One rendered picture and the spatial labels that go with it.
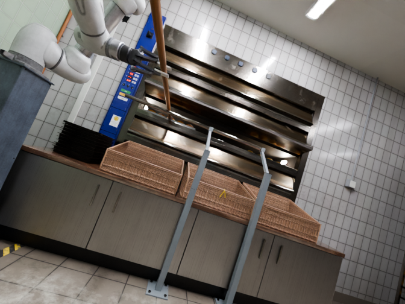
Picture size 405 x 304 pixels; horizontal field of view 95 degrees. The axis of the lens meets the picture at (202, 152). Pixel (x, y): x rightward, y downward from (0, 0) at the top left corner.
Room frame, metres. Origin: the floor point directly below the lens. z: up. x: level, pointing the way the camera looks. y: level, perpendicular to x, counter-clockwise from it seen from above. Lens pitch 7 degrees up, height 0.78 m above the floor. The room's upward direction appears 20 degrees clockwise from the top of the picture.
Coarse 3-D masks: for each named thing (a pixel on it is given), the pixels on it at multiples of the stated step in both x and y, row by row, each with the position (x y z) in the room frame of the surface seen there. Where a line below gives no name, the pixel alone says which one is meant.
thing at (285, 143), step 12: (156, 84) 1.64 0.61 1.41; (156, 96) 1.81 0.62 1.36; (180, 96) 1.67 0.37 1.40; (192, 108) 1.81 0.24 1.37; (204, 108) 1.74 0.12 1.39; (216, 120) 1.88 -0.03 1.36; (228, 120) 1.81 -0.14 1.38; (240, 120) 1.75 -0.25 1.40; (252, 132) 1.89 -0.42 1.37; (264, 132) 1.81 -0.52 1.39; (276, 144) 1.97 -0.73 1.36; (288, 144) 1.89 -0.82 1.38; (300, 144) 1.83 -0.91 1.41
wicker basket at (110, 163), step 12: (120, 144) 1.50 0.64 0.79; (132, 144) 1.74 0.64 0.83; (108, 156) 1.29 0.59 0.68; (120, 156) 1.30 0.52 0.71; (144, 156) 1.74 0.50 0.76; (156, 156) 1.77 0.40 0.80; (168, 156) 1.79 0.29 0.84; (108, 168) 1.30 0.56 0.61; (120, 168) 1.67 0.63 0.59; (132, 168) 1.31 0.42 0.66; (144, 168) 1.32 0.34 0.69; (156, 168) 1.33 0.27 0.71; (168, 168) 1.77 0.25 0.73; (180, 168) 1.77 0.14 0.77; (144, 180) 1.33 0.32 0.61; (156, 180) 1.34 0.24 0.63; (168, 180) 1.74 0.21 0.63; (168, 192) 1.35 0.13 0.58
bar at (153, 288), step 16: (128, 96) 1.40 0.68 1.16; (208, 128) 1.49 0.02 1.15; (208, 144) 1.34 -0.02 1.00; (192, 192) 1.26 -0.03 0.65; (256, 208) 1.32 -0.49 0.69; (256, 224) 1.32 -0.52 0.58; (176, 240) 1.26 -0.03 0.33; (240, 256) 1.32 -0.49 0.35; (160, 272) 1.27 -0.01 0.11; (240, 272) 1.32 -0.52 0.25; (160, 288) 1.26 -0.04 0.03
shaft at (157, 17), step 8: (152, 0) 0.46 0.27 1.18; (152, 8) 0.49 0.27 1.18; (160, 8) 0.50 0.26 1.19; (152, 16) 0.52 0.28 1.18; (160, 16) 0.52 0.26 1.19; (160, 24) 0.55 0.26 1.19; (160, 32) 0.58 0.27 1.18; (160, 40) 0.63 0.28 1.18; (160, 48) 0.67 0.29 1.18; (160, 56) 0.72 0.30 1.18; (160, 64) 0.79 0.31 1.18; (168, 88) 1.07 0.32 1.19; (168, 96) 1.18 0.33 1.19; (168, 104) 1.34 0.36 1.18
